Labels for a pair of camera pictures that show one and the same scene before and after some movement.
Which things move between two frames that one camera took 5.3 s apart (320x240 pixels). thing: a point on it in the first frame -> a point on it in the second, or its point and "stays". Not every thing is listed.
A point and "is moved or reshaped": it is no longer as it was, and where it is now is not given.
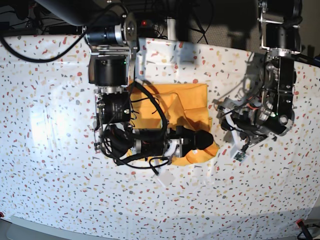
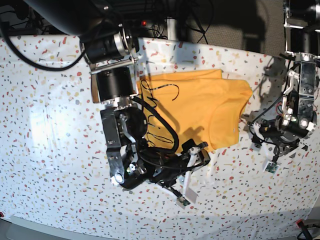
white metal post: [171, 29] stays
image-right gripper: [254, 125] -> [272, 131]
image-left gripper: [156, 142] -> [164, 168]
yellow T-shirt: [183, 104] is moved or reshaped
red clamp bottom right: [300, 223] stays
